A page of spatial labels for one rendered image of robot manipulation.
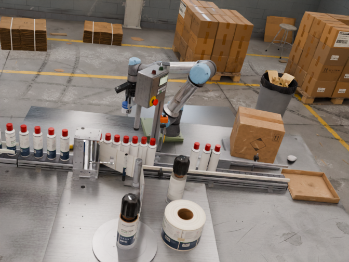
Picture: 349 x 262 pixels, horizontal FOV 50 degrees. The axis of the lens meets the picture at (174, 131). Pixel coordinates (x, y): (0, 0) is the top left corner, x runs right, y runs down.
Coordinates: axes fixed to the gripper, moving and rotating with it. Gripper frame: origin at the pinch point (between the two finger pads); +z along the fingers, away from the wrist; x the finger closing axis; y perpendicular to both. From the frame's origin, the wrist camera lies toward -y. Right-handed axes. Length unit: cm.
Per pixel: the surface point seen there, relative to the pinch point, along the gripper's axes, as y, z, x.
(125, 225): -27, -5, -112
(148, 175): 1, 14, -59
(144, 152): -2, 0, -55
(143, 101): -6, -32, -51
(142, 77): -8, -46, -49
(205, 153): 32, -4, -65
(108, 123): -10.8, 16.8, 4.1
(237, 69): 237, 79, 237
